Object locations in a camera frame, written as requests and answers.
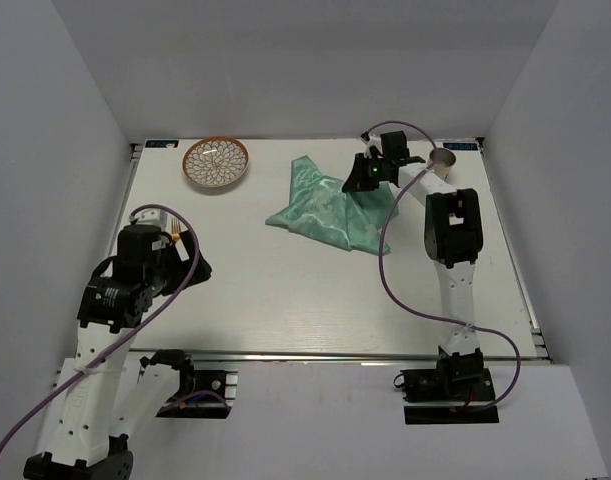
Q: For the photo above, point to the gold fork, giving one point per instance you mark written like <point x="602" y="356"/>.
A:
<point x="175" y="229"/>

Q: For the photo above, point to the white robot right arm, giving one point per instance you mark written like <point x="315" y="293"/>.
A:
<point x="453" y="236"/>

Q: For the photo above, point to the green satin cloth napkin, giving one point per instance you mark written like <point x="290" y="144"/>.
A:
<point x="318" y="209"/>

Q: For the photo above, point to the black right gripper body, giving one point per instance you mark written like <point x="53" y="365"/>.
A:
<point x="375" y="171"/>

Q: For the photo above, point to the blue label sticker left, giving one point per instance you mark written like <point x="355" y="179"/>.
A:
<point x="164" y="144"/>

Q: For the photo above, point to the metal cup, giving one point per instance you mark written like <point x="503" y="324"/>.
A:
<point x="442" y="160"/>

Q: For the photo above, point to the patterned orange rim plate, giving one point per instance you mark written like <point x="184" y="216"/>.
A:
<point x="215" y="163"/>

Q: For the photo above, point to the blue label sticker right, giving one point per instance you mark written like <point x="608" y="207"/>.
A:
<point x="461" y="146"/>

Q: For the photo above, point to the blue label sticker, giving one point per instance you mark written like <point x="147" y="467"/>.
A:
<point x="461" y="146"/>
<point x="164" y="144"/>

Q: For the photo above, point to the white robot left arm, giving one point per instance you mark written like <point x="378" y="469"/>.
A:
<point x="92" y="440"/>

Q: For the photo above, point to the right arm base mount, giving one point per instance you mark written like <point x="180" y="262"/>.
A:
<point x="458" y="390"/>

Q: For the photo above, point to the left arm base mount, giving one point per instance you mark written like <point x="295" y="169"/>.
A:
<point x="201" y="394"/>

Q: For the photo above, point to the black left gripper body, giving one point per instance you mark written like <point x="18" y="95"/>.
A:
<point x="163" y="272"/>

